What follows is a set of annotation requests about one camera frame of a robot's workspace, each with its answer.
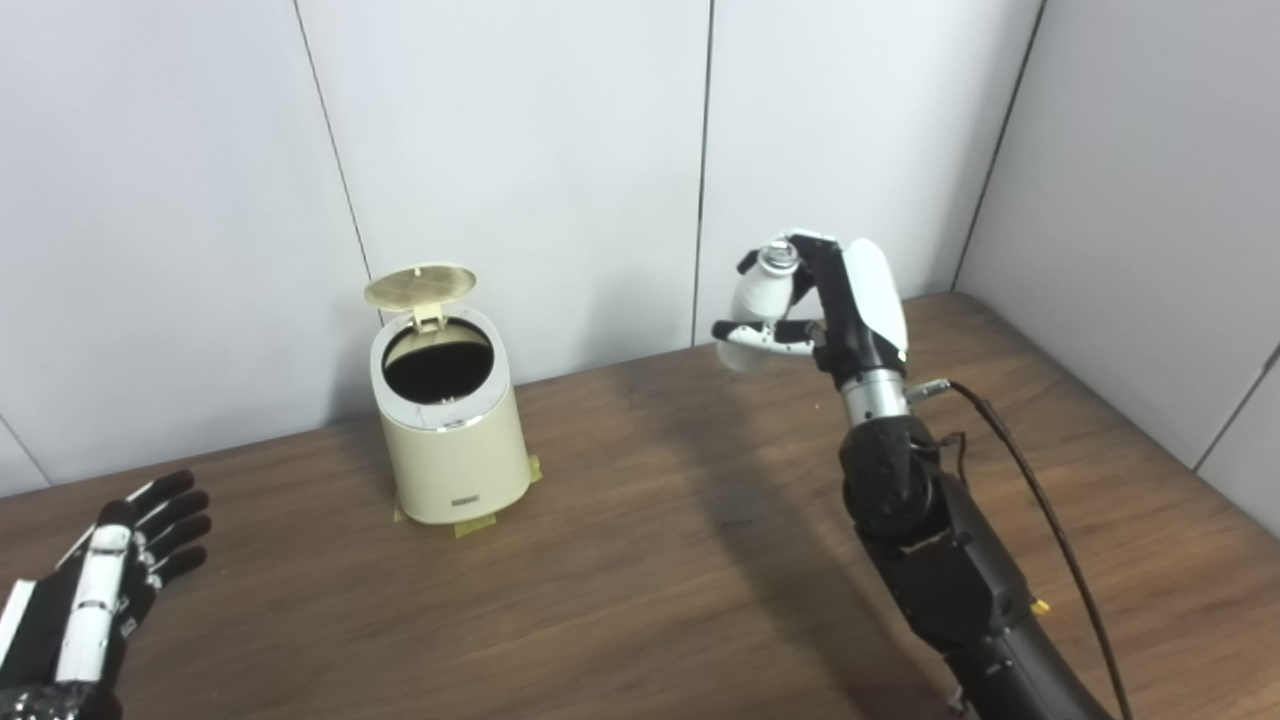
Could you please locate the cream-colored lidded bin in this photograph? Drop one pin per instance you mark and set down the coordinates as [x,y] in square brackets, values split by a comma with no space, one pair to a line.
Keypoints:
[455,470]

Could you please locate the small white plastic bottle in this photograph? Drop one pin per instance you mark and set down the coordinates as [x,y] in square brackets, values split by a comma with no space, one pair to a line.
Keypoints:
[765,295]

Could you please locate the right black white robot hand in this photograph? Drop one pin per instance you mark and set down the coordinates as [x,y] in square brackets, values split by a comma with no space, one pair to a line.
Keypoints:
[865,300]

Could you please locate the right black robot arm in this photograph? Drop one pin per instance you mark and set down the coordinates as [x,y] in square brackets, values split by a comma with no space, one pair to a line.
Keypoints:
[950,580]

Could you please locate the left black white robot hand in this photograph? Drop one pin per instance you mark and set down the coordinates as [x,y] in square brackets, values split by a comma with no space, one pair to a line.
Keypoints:
[90,600]

